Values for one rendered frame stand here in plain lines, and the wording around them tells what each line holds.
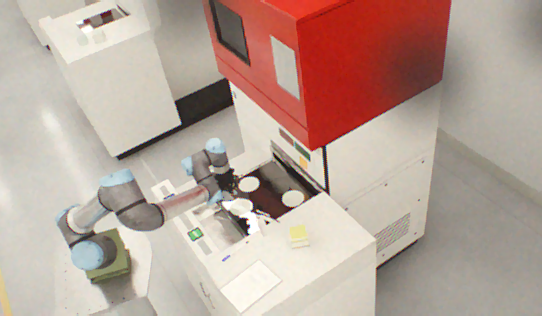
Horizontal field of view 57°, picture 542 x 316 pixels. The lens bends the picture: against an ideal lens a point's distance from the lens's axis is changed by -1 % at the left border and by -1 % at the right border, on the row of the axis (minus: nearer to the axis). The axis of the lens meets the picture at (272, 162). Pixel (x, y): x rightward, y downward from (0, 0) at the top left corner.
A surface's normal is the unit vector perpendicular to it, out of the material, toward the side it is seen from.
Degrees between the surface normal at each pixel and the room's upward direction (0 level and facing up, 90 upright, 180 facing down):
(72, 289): 0
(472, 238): 0
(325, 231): 0
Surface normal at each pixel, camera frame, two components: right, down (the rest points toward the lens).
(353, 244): -0.13, -0.72
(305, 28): 0.54, 0.53
